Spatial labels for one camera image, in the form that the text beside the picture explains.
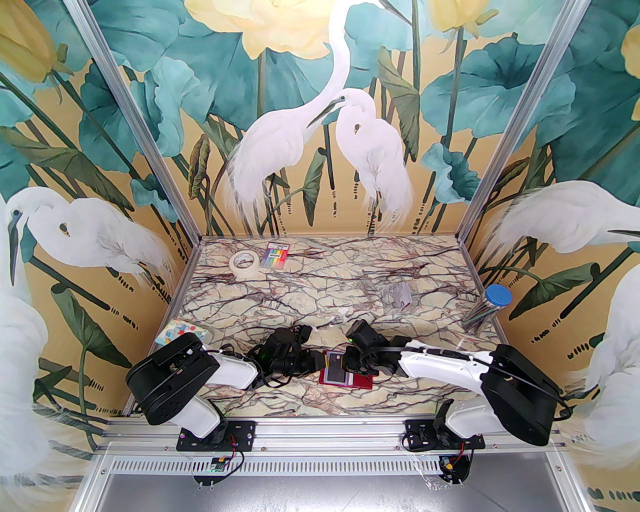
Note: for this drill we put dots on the red leather card holder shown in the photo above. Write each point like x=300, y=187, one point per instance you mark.
x=357, y=384

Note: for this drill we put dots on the small green circuit board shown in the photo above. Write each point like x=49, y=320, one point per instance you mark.
x=216, y=465

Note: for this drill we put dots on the small board yellow connector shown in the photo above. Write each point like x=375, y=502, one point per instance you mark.
x=448, y=465

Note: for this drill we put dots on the perforated metal strip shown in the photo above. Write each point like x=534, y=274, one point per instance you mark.
x=325, y=465

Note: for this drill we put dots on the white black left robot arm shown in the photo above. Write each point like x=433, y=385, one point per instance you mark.
x=170, y=380

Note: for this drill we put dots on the aluminium frame post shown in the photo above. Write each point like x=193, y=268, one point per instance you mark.
x=136, y=120
x=522, y=120

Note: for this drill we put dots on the clear plastic card box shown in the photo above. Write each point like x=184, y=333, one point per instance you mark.
x=397, y=297

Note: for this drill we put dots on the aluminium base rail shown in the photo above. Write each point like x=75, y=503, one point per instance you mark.
x=325, y=432

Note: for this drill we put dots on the clear pencil tube blue lid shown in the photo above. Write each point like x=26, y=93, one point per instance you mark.
x=497, y=295

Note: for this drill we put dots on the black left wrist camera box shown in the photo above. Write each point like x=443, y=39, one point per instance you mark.
x=301, y=334

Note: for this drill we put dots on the colourful patterned tissue pack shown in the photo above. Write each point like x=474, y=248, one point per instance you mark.
x=180, y=330

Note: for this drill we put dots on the coloured pen pack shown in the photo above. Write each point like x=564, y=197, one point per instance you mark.
x=276, y=256

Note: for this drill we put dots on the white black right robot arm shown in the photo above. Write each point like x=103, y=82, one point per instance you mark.
x=440, y=367

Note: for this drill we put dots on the cream masking tape roll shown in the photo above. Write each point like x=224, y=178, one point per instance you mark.
x=244, y=271

